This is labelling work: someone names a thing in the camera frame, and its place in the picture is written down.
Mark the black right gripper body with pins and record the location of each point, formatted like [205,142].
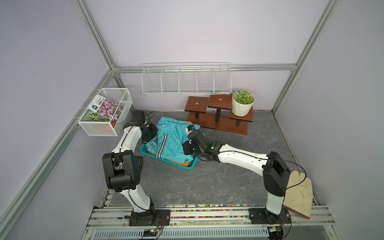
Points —
[189,147]

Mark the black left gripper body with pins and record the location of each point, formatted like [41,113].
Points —
[151,131]

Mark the teal plastic basket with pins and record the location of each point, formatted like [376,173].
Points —
[144,150]

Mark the teal pants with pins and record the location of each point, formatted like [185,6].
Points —
[168,144]

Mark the orange pants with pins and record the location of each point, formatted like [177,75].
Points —
[177,162]

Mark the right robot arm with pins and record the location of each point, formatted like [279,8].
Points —
[271,167]

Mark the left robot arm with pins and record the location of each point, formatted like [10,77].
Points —
[122,168]

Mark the brown wooden tiered stand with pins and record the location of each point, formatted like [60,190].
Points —
[214,112]

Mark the purple flowers in pot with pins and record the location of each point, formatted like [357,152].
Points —
[110,112]

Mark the white card with label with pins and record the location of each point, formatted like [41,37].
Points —
[96,103]

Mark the white pot with green plant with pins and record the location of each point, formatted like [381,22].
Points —
[242,102]

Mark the beige work glove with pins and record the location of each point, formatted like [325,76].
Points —
[299,198]

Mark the white wire wall basket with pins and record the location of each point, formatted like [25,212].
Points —
[89,121]

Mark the white wire wall shelf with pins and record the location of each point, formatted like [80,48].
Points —
[187,79]

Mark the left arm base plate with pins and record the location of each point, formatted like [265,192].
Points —
[150,218]

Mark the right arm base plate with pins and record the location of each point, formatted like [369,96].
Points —
[261,216]

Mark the aluminium rail frame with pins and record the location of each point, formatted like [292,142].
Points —
[210,222]

